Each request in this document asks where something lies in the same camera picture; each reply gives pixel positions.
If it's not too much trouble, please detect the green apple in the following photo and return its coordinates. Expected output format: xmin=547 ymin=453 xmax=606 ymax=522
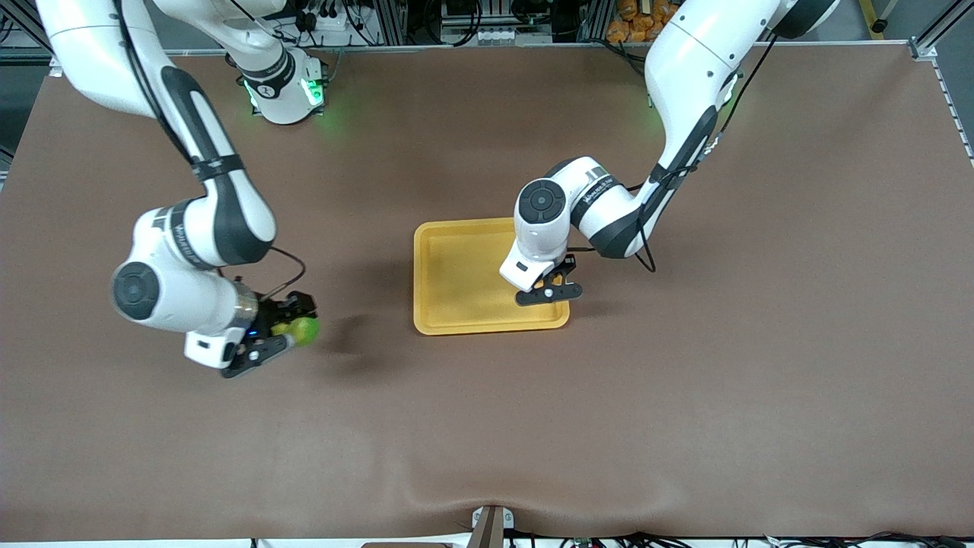
xmin=272 ymin=316 xmax=321 ymax=348

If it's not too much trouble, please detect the yellow plastic tray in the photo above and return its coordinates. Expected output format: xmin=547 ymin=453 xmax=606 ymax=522
xmin=413 ymin=218 xmax=571 ymax=336

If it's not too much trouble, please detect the brown table mat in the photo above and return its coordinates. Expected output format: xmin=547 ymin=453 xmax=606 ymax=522
xmin=0 ymin=42 xmax=974 ymax=543

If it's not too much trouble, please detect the bag of orange items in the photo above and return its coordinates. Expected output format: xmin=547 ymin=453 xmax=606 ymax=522
xmin=606 ymin=0 xmax=680 ymax=44

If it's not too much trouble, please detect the white perforated edge strip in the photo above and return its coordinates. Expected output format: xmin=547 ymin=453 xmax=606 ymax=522
xmin=930 ymin=59 xmax=974 ymax=165

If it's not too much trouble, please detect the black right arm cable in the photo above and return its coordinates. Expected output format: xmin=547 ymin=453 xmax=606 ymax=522
xmin=114 ymin=0 xmax=307 ymax=304

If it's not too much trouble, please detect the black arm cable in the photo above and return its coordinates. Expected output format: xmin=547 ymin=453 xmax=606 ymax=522
xmin=114 ymin=0 xmax=307 ymax=304
xmin=628 ymin=34 xmax=778 ymax=274

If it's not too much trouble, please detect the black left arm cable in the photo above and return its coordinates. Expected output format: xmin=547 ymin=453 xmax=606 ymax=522
xmin=628 ymin=34 xmax=778 ymax=274

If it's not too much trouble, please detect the metal table edge bracket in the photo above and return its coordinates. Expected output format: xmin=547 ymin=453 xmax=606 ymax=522
xmin=466 ymin=505 xmax=516 ymax=548

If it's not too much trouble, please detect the aluminium corner post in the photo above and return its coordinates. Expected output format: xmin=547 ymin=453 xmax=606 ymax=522
xmin=909 ymin=14 xmax=974 ymax=61

